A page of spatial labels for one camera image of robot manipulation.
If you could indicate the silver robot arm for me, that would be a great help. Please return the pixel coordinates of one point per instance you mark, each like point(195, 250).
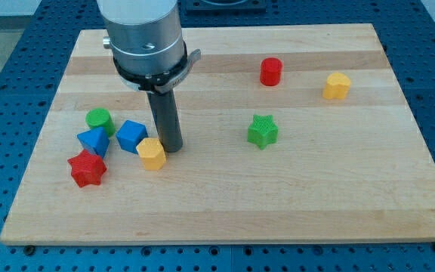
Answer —
point(145, 35)

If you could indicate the green star block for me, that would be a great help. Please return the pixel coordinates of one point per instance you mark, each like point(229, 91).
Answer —
point(262, 131)

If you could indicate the yellow hexagon block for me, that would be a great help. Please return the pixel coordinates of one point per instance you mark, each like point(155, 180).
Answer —
point(151, 153)

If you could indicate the red star block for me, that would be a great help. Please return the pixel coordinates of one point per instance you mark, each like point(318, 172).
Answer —
point(87, 169)

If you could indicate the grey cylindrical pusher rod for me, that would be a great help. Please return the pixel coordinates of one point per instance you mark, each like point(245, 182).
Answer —
point(166, 120)

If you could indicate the wooden board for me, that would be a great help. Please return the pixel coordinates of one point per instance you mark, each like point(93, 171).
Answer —
point(353, 170)

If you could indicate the black clamp with lever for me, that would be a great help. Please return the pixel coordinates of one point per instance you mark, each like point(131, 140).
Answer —
point(164, 82)

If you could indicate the red cylinder block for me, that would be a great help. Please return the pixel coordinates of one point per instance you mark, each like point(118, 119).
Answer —
point(271, 69)

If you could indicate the blue cube block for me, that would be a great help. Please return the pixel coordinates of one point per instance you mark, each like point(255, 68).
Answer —
point(130, 135)

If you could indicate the blue triangle block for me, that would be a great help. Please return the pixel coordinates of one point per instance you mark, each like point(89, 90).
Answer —
point(95, 141)

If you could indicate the green cylinder block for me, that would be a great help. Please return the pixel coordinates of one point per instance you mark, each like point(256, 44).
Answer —
point(100, 118)

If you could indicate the yellow heart block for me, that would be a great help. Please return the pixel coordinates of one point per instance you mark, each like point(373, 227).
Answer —
point(337, 86)

